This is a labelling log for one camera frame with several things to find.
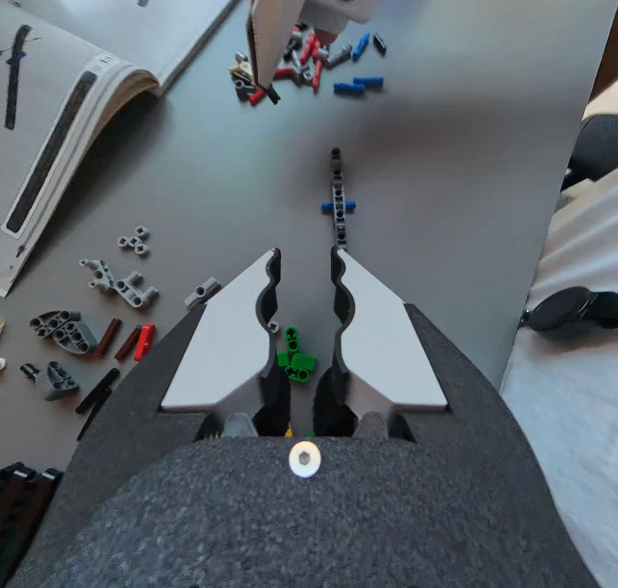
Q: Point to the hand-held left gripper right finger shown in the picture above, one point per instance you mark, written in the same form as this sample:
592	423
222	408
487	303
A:
386	351

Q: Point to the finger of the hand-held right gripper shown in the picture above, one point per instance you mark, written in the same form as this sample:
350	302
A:
275	23

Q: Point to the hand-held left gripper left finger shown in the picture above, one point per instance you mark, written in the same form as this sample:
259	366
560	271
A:
217	351

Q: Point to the pile of mixed lego pins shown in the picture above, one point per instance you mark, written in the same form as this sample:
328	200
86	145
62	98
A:
309	49

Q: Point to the single black lego pin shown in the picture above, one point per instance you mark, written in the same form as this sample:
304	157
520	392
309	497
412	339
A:
273	96

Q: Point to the long grey lego beam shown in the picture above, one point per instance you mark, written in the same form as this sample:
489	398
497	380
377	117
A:
341	226

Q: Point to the blue lego pin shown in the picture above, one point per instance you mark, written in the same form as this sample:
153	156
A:
328	206

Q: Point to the light grey lego axle connector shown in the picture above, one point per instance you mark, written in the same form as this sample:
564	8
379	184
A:
203	292

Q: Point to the red lego piece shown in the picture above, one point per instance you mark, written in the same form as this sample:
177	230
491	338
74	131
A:
145	342

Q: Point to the green lego connector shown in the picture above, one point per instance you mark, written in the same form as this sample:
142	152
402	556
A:
304	361
291	339

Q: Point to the light grey lego pin connector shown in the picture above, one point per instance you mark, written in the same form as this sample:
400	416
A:
99	275
133	291

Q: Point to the black lego axle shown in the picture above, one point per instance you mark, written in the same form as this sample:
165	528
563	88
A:
94	414
99	390

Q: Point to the dark grey lego liftarm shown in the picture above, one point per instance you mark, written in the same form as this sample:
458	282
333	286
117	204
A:
77	339
48	321

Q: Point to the small black lego connector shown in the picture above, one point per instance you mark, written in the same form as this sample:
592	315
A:
30	371

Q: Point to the open lego instruction booklet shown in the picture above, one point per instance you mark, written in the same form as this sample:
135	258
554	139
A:
48	66

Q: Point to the black green lego assembly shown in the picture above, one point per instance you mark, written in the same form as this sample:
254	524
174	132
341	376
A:
24	501

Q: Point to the light grey round connectors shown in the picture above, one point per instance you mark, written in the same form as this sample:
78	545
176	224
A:
131	242

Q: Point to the black badge reel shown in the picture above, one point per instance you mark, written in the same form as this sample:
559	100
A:
562	308

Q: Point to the black mesh office chair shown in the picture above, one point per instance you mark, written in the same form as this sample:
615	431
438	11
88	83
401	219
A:
596	148

